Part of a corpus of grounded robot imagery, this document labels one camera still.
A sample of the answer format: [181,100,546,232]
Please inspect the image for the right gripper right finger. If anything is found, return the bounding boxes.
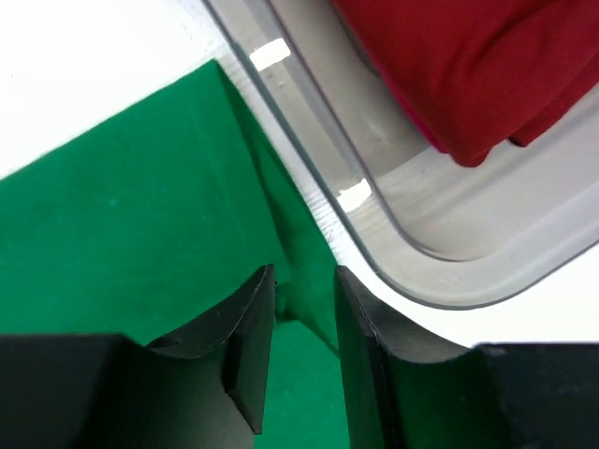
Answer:
[334,266,514,448]

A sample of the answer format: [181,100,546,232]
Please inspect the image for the red folded shirt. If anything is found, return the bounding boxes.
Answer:
[335,0,598,167]

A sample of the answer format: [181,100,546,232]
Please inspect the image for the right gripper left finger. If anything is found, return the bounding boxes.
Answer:
[119,265,275,448]

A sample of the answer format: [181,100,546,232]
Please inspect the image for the clear plastic bin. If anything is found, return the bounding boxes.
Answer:
[207,1,598,309]

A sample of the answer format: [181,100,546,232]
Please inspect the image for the green polo shirt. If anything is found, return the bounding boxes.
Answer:
[1,62,348,448]

